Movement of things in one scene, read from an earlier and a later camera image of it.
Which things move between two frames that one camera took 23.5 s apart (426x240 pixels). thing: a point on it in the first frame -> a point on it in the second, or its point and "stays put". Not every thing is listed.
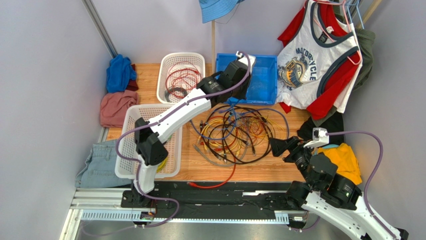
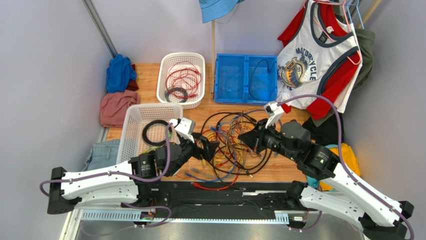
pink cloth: (114, 106) stays put
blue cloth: (119, 73) stays put
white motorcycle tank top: (306, 61) stays put
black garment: (335, 124) stays put
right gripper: (289, 150) -> (258, 136)
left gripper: (242, 95) -> (208, 147)
